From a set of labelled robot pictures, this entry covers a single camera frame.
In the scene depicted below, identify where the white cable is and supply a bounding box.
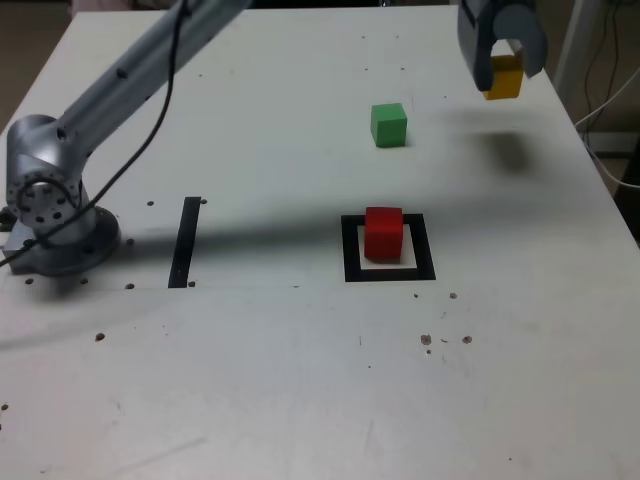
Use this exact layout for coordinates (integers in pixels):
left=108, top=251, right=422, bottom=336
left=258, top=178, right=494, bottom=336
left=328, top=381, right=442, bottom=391
left=574, top=64, right=640, bottom=189

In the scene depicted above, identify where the thin black hanging cable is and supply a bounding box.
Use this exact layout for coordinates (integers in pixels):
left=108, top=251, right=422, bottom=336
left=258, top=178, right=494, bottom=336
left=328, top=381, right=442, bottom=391
left=582, top=0, right=632, bottom=117

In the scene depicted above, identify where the green cube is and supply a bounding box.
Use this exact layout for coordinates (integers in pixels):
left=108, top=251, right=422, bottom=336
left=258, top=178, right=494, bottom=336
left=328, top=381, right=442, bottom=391
left=370, top=102, right=409, bottom=149

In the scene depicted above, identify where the black tape strip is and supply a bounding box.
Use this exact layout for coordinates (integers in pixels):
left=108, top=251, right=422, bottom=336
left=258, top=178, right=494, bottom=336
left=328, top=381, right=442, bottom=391
left=167, top=196, right=202, bottom=290

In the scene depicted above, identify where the red cube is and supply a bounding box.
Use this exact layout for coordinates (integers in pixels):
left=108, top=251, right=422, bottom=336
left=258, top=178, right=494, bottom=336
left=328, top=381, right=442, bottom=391
left=363, top=206, right=404, bottom=264

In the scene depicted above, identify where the white post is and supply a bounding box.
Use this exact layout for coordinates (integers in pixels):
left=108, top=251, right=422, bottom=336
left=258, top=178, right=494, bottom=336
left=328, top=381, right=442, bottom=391
left=552, top=0, right=601, bottom=96

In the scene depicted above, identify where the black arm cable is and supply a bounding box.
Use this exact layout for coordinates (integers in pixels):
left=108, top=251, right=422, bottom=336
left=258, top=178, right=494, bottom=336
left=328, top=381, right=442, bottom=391
left=0, top=0, right=191, bottom=266

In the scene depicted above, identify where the black tape square outline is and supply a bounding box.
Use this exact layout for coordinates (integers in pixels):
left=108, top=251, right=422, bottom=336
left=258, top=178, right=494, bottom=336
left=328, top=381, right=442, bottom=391
left=340, top=213, right=437, bottom=283

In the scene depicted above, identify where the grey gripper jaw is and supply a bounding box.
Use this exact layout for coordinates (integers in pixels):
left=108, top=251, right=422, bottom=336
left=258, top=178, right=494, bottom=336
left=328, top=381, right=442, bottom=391
left=492, top=0, right=548, bottom=79

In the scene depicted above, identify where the yellow cube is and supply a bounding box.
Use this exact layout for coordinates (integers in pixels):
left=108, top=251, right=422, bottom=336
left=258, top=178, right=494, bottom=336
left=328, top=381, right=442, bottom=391
left=482, top=42, right=525, bottom=102

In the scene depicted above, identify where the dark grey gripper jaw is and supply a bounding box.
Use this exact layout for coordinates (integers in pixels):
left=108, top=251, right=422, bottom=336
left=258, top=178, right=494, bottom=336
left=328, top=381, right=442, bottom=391
left=457, top=0, right=501, bottom=92

